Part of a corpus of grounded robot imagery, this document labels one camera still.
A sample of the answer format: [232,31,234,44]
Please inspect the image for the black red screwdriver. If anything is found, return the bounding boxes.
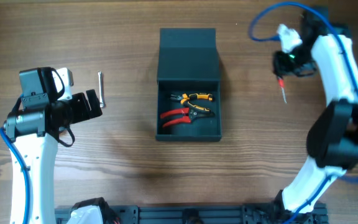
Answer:
[277,77,287,103]

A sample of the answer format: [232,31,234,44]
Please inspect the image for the orange black needle nose pliers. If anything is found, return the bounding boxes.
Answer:
[170,93,214,114]

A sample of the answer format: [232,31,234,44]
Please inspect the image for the red handled pruning shears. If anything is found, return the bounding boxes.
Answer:
[160,108,215,128]

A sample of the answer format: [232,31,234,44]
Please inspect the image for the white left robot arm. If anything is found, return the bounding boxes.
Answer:
[0,67,103,223]

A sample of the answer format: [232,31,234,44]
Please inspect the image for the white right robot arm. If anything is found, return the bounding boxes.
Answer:
[273,6,358,220]

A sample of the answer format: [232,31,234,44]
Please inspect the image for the silver socket wrench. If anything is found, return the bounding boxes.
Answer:
[98,71,105,108]

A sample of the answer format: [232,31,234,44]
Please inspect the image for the dark green open box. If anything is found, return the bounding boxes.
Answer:
[155,28,222,142]

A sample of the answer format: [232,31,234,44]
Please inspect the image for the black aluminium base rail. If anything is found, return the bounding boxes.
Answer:
[55,203,329,224]

